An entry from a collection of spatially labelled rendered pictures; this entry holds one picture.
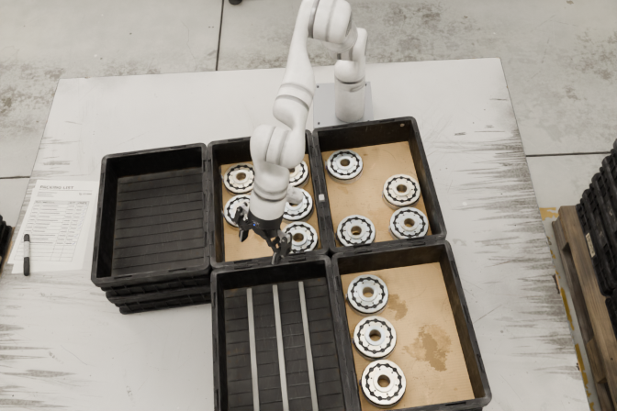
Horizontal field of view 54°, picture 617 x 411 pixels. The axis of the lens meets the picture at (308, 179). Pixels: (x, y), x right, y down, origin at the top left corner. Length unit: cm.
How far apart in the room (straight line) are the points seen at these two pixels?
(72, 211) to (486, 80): 144
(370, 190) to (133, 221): 68
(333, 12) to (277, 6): 227
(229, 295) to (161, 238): 27
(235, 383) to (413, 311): 47
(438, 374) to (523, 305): 37
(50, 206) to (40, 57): 170
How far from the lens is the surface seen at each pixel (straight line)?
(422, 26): 339
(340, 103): 184
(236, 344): 155
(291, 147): 111
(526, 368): 170
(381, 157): 178
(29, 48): 373
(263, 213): 122
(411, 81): 215
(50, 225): 202
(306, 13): 127
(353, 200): 169
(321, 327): 154
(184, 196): 177
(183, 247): 169
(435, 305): 157
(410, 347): 153
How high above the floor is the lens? 228
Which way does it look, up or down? 57 degrees down
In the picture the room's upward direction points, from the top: 6 degrees counter-clockwise
